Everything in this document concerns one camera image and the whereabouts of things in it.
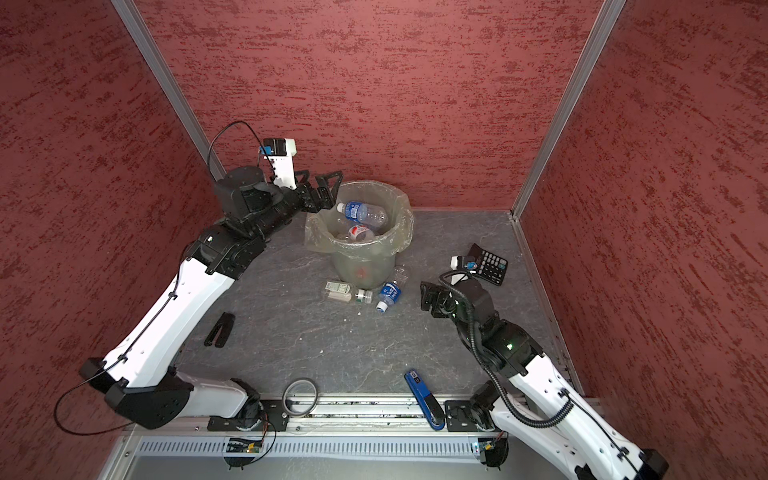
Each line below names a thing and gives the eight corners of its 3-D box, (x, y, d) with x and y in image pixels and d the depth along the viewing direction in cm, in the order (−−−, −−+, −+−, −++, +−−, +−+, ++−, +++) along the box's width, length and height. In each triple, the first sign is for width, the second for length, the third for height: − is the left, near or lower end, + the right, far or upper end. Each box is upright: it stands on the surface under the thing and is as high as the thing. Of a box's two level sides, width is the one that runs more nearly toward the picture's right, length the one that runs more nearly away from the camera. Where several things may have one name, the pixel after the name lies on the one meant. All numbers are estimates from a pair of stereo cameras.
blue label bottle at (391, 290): (370, 305, 95) (370, 298, 91) (401, 273, 103) (401, 265, 99) (383, 315, 93) (383, 308, 89) (414, 282, 101) (415, 274, 97)
